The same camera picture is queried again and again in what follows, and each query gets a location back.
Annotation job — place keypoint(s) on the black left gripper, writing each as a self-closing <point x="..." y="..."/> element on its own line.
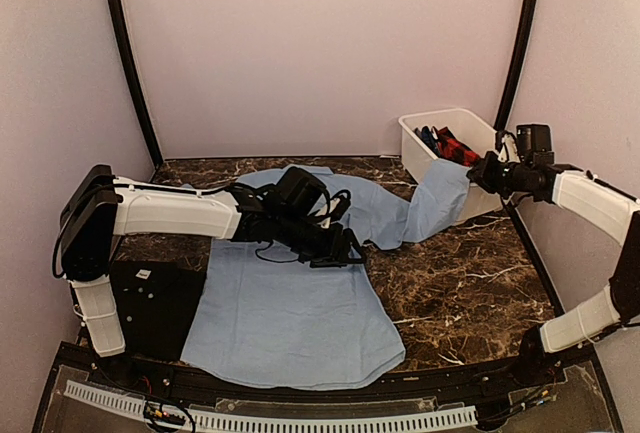
<point x="335" y="251"/>

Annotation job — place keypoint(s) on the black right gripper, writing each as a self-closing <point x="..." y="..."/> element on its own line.
<point x="483" y="175"/>

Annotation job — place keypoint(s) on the light blue long sleeve shirt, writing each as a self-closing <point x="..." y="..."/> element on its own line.
<point x="270" y="321"/>

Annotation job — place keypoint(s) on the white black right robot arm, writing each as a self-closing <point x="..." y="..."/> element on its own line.
<point x="592" y="248"/>

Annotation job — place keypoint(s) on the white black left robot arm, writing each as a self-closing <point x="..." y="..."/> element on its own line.
<point x="105" y="206"/>

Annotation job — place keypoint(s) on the white plastic bin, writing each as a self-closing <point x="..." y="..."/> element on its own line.
<point x="466" y="127"/>

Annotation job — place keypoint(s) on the red black plaid shirt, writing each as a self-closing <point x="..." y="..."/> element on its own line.
<point x="449" y="147"/>

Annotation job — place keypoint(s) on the blue black plaid shirt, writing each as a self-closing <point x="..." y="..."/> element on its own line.
<point x="429" y="139"/>

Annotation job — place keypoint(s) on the folded black shirt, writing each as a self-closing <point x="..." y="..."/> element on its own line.
<point x="156" y="304"/>

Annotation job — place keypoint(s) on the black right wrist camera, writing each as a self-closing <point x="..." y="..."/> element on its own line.
<point x="534" y="144"/>

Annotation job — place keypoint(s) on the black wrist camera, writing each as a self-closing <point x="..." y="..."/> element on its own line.
<point x="534" y="144"/>
<point x="299" y="190"/>

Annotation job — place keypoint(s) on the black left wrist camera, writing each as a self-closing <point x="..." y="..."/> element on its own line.
<point x="299" y="190"/>

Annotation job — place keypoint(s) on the black right corner post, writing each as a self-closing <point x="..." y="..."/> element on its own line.
<point x="523" y="32"/>

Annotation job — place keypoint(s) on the black corner post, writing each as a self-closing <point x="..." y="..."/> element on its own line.
<point x="129" y="67"/>
<point x="523" y="32"/>

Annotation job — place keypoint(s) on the white slotted cable duct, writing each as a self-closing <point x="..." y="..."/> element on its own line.
<point x="253" y="416"/>

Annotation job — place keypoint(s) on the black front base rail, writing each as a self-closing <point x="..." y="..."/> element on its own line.
<point x="572" y="397"/>

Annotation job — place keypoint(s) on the black left corner post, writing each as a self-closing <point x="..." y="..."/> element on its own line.
<point x="129" y="67"/>

